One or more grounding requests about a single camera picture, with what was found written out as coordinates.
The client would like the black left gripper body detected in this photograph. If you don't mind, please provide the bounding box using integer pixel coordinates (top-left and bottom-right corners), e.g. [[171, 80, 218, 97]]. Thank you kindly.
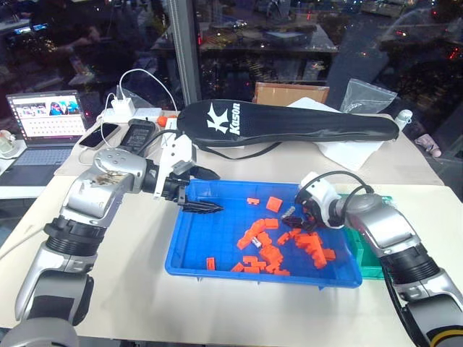
[[163, 172, 192, 207]]

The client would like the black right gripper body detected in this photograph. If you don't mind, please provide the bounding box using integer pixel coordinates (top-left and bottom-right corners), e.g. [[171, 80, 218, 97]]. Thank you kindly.
[[296, 197, 327, 229]]

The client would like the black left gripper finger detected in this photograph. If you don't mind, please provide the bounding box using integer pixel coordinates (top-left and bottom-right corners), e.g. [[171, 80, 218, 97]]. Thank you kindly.
[[177, 200, 224, 215], [189, 165, 221, 181]]

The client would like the blue plastic bin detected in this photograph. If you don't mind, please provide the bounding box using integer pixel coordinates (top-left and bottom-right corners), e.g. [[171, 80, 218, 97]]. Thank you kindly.
[[164, 179, 364, 291]]

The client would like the green plastic bin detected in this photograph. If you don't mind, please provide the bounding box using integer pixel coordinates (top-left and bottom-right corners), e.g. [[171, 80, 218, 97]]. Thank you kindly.
[[339, 194, 396, 280]]

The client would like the black power pack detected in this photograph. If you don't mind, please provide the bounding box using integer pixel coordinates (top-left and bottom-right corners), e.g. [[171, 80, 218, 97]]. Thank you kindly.
[[119, 118, 157, 153]]

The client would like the white paper sheet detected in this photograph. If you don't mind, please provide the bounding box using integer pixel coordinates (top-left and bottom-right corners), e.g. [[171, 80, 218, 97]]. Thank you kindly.
[[288, 96, 385, 171]]

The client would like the white power strip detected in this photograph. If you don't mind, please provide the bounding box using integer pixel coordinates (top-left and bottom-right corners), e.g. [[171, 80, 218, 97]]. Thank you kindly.
[[101, 106, 163, 127]]

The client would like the black Kason racket bag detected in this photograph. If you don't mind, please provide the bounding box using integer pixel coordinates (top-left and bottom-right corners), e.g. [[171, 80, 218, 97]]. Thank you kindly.
[[176, 98, 400, 160]]

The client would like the black smartphone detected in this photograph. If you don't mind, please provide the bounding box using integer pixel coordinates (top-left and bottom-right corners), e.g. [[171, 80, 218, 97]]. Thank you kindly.
[[78, 122, 122, 150]]

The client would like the white plug charger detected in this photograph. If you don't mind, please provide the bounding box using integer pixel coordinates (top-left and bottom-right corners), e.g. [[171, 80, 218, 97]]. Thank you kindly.
[[109, 96, 134, 117]]

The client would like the brown cardboard box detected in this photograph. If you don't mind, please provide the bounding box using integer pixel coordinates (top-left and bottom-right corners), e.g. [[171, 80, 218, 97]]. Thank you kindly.
[[253, 82, 331, 108]]

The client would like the clear plastic zip bag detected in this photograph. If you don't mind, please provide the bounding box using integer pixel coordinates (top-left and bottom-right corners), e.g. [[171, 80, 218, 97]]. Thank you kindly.
[[339, 78, 399, 115]]

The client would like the small white bottle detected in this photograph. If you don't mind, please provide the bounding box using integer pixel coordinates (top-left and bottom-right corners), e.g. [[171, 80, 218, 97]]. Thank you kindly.
[[395, 108, 414, 129]]

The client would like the pink soft object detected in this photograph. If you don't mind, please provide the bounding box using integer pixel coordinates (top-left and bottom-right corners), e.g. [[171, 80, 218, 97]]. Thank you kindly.
[[413, 133, 443, 158]]

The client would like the open grey laptop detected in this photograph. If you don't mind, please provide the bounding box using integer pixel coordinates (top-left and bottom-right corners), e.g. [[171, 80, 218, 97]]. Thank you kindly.
[[0, 90, 88, 187]]

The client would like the pale cup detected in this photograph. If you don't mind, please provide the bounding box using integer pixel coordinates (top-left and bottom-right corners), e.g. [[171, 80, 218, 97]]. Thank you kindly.
[[0, 129, 17, 158]]

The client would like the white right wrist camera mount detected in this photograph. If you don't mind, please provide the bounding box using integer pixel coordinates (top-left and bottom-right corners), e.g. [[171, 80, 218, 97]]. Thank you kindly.
[[295, 172, 343, 228]]

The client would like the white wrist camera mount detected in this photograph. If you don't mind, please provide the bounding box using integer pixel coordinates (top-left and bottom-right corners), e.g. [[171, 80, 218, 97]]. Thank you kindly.
[[151, 134, 198, 200], [295, 172, 343, 228]]

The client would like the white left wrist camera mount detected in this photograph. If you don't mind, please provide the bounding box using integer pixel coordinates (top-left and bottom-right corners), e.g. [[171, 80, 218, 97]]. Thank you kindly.
[[151, 134, 198, 200]]

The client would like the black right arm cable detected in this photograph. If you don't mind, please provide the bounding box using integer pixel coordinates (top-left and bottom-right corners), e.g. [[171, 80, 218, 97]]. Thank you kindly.
[[299, 170, 374, 226]]

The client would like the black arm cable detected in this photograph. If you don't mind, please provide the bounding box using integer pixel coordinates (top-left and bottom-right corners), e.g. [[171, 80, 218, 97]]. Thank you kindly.
[[382, 266, 430, 347], [299, 170, 374, 226], [141, 129, 182, 157]]

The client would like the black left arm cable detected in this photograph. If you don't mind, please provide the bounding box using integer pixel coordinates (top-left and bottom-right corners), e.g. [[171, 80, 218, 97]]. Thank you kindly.
[[141, 129, 182, 157]]

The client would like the white phone charging cable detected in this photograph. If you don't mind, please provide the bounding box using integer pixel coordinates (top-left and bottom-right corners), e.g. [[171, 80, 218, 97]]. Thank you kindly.
[[80, 91, 117, 166]]

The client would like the black lower arm cable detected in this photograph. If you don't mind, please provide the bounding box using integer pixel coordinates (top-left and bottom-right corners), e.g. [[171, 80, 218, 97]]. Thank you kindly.
[[382, 266, 430, 347]]

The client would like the grey window frame post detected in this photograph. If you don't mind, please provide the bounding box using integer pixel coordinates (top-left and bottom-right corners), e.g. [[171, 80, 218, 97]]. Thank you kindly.
[[169, 0, 203, 108]]

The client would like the long white looped cable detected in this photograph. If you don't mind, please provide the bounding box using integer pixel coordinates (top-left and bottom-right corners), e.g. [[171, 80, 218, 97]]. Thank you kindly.
[[116, 68, 179, 113]]

